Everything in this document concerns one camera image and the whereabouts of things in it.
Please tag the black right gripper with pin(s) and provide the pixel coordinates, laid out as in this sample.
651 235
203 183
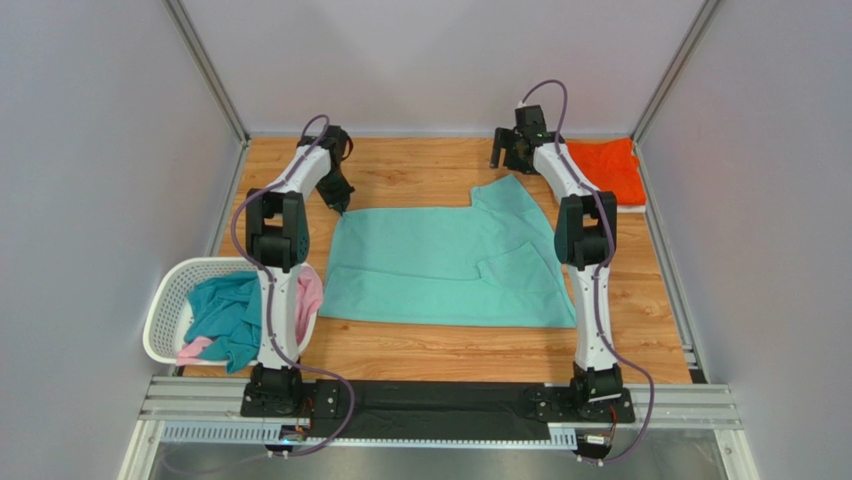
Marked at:
509 146

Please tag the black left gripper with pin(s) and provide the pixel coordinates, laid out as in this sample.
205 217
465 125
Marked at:
339 200

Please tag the light teal t-shirt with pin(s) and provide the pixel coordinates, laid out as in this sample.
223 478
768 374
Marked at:
489 264

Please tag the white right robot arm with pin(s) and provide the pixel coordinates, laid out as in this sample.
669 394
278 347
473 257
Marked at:
584 241

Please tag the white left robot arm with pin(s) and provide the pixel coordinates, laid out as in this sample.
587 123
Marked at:
277 242

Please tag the folded orange t-shirt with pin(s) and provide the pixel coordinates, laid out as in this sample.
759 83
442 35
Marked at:
611 165

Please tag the folded white t-shirt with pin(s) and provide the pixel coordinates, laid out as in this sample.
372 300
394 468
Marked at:
631 209

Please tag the dark teal t-shirt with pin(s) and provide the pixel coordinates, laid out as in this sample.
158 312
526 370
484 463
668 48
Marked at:
226 310

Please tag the white perforated laundry basket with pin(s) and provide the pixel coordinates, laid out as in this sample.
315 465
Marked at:
169 317

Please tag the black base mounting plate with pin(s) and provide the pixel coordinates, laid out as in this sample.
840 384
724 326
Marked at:
454 411

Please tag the aluminium frame post right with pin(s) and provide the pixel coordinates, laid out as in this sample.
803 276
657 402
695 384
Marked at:
697 29

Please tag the aluminium frame post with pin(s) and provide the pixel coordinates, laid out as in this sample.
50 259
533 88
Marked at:
192 40
697 29

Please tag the aluminium frame post left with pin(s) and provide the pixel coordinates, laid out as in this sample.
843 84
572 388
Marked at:
192 40

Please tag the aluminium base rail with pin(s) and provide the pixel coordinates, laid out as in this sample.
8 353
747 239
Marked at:
208 410

